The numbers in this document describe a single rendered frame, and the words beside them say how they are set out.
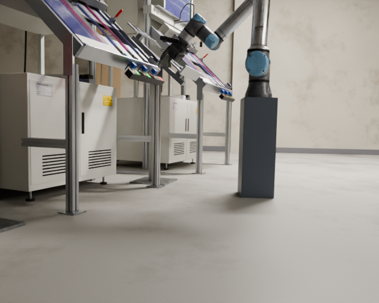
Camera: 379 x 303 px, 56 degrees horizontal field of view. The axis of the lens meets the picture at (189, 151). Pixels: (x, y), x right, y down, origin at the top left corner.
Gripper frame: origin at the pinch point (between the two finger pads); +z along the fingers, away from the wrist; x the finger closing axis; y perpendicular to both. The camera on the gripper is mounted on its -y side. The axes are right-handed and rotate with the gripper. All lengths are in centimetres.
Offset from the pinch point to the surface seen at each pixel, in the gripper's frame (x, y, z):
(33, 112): -57, -6, 46
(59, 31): -60, -16, 7
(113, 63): -33.8, -2.2, 8.0
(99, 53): -47.1, -2.2, 5.1
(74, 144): -63, 25, 35
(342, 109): 391, 71, -57
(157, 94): 9.9, 6.3, 15.6
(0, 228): -95, 41, 60
